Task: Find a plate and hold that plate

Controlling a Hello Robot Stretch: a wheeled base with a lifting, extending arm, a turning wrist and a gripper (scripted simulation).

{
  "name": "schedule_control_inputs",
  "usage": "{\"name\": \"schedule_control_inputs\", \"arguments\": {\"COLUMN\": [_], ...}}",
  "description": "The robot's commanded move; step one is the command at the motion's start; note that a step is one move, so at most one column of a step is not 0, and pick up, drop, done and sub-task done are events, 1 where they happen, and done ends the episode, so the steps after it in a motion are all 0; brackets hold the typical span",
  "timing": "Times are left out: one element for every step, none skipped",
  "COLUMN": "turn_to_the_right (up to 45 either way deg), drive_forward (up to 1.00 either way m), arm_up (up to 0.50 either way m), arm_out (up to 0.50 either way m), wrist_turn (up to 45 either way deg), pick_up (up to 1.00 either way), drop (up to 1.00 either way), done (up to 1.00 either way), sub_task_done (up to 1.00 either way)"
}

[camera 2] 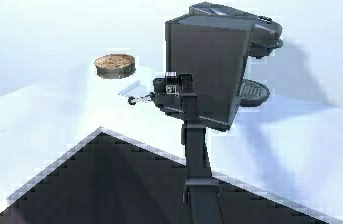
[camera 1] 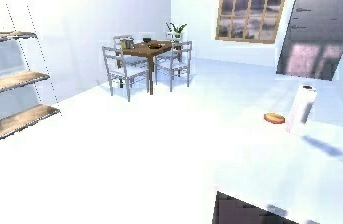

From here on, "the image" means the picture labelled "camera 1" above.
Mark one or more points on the white dining chair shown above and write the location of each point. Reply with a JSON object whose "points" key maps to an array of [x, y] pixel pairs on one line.
{"points": [[123, 40], [175, 63], [123, 68]]}

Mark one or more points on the dark bowl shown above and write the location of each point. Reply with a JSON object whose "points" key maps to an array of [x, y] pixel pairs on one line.
{"points": [[154, 46]]}

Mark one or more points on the orange round plate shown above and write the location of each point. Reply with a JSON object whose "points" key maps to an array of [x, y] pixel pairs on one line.
{"points": [[274, 118]]}

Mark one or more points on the wooden framed window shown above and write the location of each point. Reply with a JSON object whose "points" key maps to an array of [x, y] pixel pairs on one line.
{"points": [[249, 20]]}

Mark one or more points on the green house plant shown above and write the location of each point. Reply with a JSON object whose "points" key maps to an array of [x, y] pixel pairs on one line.
{"points": [[176, 30]]}

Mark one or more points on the brown wooden dining table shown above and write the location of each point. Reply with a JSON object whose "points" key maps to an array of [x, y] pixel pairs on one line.
{"points": [[149, 52]]}

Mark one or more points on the wooden shelf unit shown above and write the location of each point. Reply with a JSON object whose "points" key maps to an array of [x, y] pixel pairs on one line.
{"points": [[10, 81]]}

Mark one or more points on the dark cup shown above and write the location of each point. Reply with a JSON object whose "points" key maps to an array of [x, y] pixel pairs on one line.
{"points": [[146, 40]]}

